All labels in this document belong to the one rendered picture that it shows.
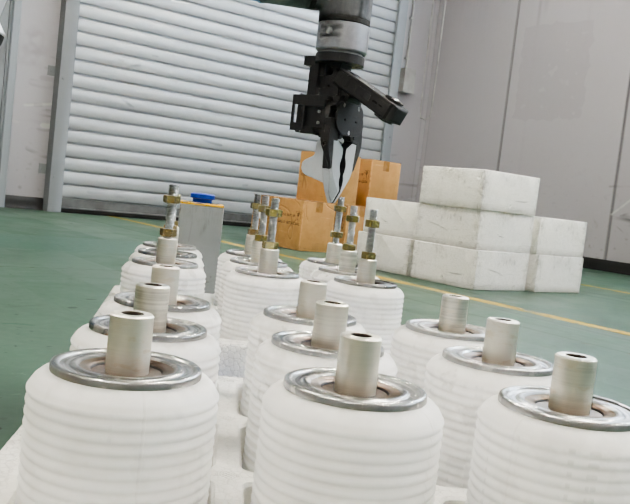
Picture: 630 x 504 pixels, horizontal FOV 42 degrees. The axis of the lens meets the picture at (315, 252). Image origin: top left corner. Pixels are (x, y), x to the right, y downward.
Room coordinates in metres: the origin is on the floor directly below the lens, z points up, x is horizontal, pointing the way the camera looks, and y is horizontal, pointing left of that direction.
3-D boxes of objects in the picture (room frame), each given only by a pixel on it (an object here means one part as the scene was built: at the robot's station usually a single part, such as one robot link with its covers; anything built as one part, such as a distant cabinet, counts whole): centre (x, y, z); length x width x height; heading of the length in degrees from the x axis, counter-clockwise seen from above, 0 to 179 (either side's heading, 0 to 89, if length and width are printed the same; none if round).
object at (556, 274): (4.19, -1.08, 0.09); 0.39 x 0.39 x 0.18; 41
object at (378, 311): (0.98, -0.06, 0.16); 0.10 x 0.10 x 0.18
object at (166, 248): (0.94, 0.17, 0.26); 0.02 x 0.02 x 0.03
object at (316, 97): (1.22, 0.00, 0.49); 0.09 x 0.08 x 0.12; 57
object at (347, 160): (1.23, -0.01, 0.39); 0.06 x 0.03 x 0.09; 57
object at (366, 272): (0.98, -0.06, 0.26); 0.02 x 0.02 x 0.03
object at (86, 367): (0.41, 0.09, 0.25); 0.08 x 0.08 x 0.01
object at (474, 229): (3.96, -0.74, 0.27); 0.39 x 0.39 x 0.18; 39
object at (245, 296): (0.96, 0.05, 0.16); 0.10 x 0.10 x 0.18
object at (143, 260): (0.94, 0.17, 0.25); 0.08 x 0.08 x 0.01
